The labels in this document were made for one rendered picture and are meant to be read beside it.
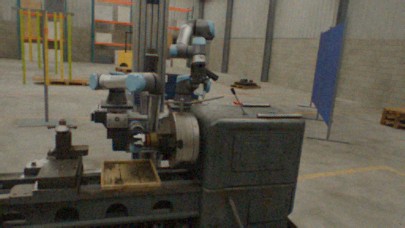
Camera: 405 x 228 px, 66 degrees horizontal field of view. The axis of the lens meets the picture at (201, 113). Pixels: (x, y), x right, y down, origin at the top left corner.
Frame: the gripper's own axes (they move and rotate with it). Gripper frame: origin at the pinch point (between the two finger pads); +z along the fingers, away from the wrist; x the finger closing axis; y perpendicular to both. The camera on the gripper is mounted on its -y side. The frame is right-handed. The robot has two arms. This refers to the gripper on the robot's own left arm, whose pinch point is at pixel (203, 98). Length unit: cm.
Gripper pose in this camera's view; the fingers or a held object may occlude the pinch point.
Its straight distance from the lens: 180.2
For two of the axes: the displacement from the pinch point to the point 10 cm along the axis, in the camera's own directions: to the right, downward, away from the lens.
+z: 0.2, 9.9, -1.1
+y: -9.5, -0.1, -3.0
